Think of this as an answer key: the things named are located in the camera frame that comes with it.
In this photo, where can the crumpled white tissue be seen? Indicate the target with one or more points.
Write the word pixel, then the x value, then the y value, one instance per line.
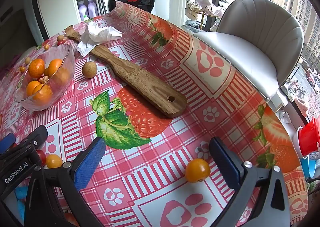
pixel 100 34

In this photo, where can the red plastic basin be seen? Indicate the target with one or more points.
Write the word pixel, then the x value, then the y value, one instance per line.
pixel 310 136

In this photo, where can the yellow cherry tomato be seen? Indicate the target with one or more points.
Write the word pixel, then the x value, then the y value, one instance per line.
pixel 197 170
pixel 53 161

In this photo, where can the white cloth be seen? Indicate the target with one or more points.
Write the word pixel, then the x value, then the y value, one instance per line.
pixel 207 1

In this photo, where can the grey padded chair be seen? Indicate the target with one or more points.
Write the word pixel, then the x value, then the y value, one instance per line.
pixel 250 54

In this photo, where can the pink cloth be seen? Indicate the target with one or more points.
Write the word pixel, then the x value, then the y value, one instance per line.
pixel 302 105

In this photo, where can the pale purple detergent bottle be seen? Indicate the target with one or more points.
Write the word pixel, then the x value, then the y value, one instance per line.
pixel 82 10
pixel 92 7

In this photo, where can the blue plastic basin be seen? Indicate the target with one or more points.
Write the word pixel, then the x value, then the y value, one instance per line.
pixel 310 167

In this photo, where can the wooden cutting board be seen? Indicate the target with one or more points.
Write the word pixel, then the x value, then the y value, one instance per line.
pixel 150 91

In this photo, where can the small orange cherry tomato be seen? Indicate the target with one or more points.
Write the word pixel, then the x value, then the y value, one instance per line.
pixel 22 68
pixel 47 47

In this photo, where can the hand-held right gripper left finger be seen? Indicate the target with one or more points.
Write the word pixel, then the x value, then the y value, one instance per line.
pixel 88 167

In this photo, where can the grey slippers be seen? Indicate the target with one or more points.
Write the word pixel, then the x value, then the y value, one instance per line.
pixel 190 26

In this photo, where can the white plastic bucket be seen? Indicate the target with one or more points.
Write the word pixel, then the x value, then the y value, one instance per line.
pixel 296 141

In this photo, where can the brown longan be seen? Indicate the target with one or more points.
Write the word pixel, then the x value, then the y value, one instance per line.
pixel 27 60
pixel 89 69
pixel 60 38

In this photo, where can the orange peel piece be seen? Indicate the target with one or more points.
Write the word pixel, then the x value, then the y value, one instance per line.
pixel 44 79

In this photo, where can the printed red checked tablecloth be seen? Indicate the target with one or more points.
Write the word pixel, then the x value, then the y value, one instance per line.
pixel 155 156

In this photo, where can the person's left hand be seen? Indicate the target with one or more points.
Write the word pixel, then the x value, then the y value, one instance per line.
pixel 21 194

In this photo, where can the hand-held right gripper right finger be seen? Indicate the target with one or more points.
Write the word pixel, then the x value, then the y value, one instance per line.
pixel 223 160

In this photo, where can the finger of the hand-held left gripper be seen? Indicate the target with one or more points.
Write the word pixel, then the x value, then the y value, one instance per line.
pixel 37 135
pixel 6 141

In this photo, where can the orange mandarin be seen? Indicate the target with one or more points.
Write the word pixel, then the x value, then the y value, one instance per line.
pixel 36 68
pixel 31 86
pixel 55 66
pixel 63 78
pixel 43 94

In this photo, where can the green capped bottle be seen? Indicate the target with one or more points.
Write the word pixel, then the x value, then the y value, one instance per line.
pixel 86 18

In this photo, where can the clear glass bowl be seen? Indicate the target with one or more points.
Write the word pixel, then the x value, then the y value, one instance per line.
pixel 27 104

